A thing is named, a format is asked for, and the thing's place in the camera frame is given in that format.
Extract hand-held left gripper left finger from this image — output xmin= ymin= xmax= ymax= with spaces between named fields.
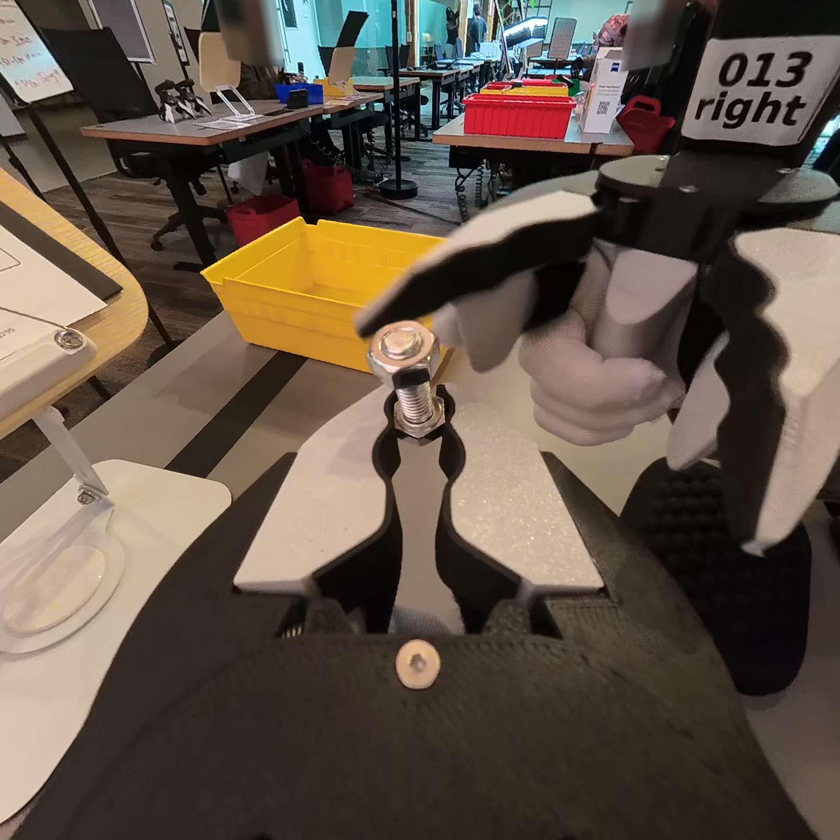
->
xmin=233 ymin=384 xmax=404 ymax=635

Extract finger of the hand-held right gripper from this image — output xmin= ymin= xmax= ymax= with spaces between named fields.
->
xmin=665 ymin=226 xmax=840 ymax=559
xmin=354 ymin=190 xmax=602 ymax=340

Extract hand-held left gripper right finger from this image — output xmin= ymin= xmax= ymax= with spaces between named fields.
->
xmin=437 ymin=384 xmax=607 ymax=635

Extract silver hex nut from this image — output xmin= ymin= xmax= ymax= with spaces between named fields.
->
xmin=379 ymin=327 xmax=451 ymax=448

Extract silver hex bolt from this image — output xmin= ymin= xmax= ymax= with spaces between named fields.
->
xmin=366 ymin=328 xmax=441 ymax=389

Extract yellow plastic bin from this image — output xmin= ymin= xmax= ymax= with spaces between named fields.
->
xmin=200 ymin=217 xmax=454 ymax=375

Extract person's right hand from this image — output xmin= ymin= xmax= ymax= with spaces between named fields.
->
xmin=433 ymin=245 xmax=690 ymax=448

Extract long grey desk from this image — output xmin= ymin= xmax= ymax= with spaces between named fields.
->
xmin=433 ymin=112 xmax=673 ymax=217

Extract red plastic bin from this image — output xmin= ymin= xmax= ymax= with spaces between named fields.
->
xmin=462 ymin=93 xmax=578 ymax=140

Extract white printed box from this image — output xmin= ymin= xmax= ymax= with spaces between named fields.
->
xmin=579 ymin=47 xmax=629 ymax=135

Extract black floor pole stand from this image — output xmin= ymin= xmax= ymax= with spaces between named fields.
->
xmin=379 ymin=0 xmax=420 ymax=201

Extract black textured wrist pad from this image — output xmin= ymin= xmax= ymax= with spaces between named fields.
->
xmin=620 ymin=459 xmax=813 ymax=697

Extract red floor bin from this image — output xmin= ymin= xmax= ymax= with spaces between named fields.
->
xmin=303 ymin=161 xmax=356 ymax=214
xmin=226 ymin=195 xmax=301 ymax=248

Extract beige document stand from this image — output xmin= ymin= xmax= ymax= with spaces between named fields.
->
xmin=199 ymin=31 xmax=258 ymax=120
xmin=326 ymin=49 xmax=360 ymax=99

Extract clear plastic disc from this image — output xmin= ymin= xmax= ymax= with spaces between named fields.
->
xmin=0 ymin=499 xmax=126 ymax=654

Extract white page ledge bar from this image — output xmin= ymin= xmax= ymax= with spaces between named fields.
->
xmin=0 ymin=331 xmax=98 ymax=421

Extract spare black grippers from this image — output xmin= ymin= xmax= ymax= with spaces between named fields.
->
xmin=154 ymin=79 xmax=213 ymax=123

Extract printed instruction sheet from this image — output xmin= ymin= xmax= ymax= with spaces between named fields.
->
xmin=0 ymin=226 xmax=109 ymax=362

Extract grey desk wood edge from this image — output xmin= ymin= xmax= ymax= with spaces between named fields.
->
xmin=80 ymin=92 xmax=387 ymax=266

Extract framed sign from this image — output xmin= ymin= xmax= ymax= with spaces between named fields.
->
xmin=88 ymin=0 xmax=157 ymax=64

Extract whiteboard easel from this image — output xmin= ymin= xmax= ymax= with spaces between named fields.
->
xmin=0 ymin=0 xmax=75 ymax=105

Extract red handled caddy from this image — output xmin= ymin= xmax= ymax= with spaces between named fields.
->
xmin=617 ymin=96 xmax=677 ymax=156

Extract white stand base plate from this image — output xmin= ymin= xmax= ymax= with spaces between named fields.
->
xmin=0 ymin=459 xmax=232 ymax=818

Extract white stand bracket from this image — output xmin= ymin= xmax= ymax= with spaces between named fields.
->
xmin=31 ymin=407 xmax=112 ymax=506

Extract wire page holder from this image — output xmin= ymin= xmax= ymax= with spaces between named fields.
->
xmin=0 ymin=305 xmax=86 ymax=350

